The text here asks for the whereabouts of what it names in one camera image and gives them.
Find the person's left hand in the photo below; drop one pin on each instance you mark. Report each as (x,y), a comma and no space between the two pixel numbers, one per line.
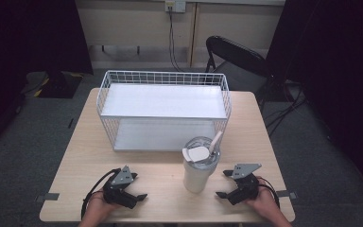
(99,206)

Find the person's right hand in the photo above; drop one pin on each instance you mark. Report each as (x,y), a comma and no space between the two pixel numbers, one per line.
(263,201)

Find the black curtain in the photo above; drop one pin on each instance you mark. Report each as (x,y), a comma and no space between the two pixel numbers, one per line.
(337,63)

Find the white tumbler with straw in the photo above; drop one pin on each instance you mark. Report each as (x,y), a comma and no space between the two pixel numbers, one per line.
(197,179)

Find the black folding chair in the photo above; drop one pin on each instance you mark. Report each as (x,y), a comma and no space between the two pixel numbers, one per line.
(236,55)

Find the white wall outlet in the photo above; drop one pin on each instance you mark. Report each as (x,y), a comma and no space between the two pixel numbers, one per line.
(175,6)

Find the grey tape strip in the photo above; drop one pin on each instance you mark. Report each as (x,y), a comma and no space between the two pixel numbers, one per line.
(286,194)
(48,197)

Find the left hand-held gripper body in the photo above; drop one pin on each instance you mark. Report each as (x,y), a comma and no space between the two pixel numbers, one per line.
(118,194)

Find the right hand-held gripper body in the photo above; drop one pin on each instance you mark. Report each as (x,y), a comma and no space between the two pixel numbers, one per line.
(247,187)

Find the dark stand base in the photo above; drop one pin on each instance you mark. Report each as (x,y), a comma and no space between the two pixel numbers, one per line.
(56,83)

